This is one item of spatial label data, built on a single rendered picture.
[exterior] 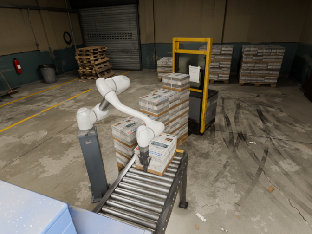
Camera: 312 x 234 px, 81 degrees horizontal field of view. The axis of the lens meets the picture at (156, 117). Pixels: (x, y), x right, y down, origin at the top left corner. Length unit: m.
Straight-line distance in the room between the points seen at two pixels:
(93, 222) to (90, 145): 1.67
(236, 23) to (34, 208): 8.70
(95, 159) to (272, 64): 6.40
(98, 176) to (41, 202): 2.09
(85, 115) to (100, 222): 1.58
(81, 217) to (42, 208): 0.24
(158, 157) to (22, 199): 1.30
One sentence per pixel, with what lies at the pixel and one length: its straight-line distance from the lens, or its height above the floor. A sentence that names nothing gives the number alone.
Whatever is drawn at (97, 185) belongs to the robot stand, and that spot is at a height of 0.25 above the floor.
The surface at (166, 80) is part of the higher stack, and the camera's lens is 3.19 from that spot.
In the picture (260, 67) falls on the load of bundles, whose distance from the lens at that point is 7.36.
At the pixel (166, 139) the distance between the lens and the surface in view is 1.85.
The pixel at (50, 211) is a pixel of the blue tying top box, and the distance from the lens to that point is 0.42.
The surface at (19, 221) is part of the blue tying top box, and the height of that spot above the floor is 1.75.
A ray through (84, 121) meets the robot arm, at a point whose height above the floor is 1.16.
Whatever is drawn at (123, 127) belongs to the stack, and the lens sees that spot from 2.54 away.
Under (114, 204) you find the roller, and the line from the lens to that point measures 1.64.
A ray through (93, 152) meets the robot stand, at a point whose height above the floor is 0.76.
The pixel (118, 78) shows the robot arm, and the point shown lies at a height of 1.64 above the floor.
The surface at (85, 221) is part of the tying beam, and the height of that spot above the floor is 1.55.
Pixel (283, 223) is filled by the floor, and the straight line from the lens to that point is 2.80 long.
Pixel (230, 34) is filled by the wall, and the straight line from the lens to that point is 8.83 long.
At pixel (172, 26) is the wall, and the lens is 9.16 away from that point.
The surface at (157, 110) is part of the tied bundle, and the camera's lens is 2.68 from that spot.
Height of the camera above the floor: 2.04
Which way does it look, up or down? 26 degrees down
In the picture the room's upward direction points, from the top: 2 degrees counter-clockwise
